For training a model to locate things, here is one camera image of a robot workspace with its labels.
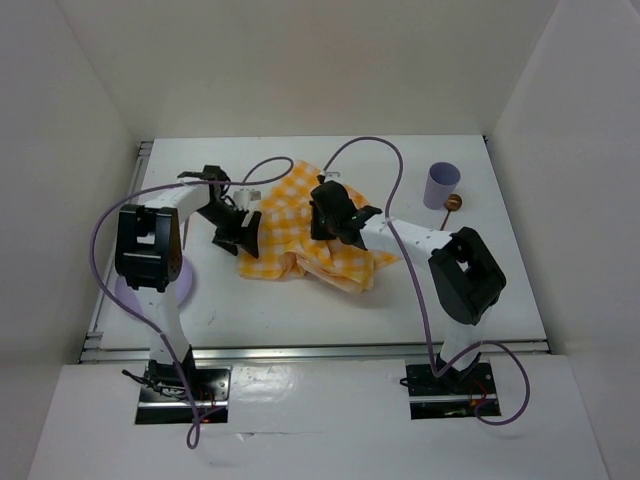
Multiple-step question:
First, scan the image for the lavender plate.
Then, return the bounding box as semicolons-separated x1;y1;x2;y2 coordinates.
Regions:
115;257;195;315

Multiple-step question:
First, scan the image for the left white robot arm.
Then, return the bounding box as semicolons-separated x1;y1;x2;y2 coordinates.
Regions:
115;165;261;399

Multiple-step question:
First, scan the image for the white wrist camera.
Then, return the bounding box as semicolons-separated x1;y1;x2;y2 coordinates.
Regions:
232;188;261;210
317;170;342;184

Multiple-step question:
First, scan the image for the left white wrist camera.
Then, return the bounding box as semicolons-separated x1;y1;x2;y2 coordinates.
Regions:
232;188;261;210

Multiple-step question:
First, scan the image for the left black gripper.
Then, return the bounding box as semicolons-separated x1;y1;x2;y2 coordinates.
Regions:
195;202;260;258

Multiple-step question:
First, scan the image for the yellow checkered cloth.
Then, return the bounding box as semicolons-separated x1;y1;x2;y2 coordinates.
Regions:
236;161;399;293

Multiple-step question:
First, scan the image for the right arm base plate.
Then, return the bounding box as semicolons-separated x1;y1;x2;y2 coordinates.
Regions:
399;362;501;420

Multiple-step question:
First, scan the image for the aluminium rail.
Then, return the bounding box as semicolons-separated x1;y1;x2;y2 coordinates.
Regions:
79;341;550;364
85;140;154;340

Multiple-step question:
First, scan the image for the lavender cup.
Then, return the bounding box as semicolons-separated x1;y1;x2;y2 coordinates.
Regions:
423;162;461;210

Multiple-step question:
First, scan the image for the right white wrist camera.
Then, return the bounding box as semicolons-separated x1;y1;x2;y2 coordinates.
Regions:
317;170;342;184

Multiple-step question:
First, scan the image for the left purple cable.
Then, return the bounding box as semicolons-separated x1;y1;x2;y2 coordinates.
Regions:
89;157;297;450

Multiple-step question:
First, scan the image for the copper spoon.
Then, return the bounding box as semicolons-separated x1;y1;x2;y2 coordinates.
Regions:
440;193;462;231

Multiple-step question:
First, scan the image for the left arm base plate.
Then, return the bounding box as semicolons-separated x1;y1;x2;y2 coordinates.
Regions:
135;366;232;425

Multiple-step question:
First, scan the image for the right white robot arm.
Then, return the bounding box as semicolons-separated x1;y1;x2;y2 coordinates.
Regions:
310;175;506;392

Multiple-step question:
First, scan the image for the copper fork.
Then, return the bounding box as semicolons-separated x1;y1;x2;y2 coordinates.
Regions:
181;219;190;251

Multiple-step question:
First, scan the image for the aluminium front rail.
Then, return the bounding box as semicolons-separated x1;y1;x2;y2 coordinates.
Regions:
79;341;550;364

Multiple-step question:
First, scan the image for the aluminium left rail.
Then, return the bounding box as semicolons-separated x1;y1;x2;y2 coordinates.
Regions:
85;140;154;340

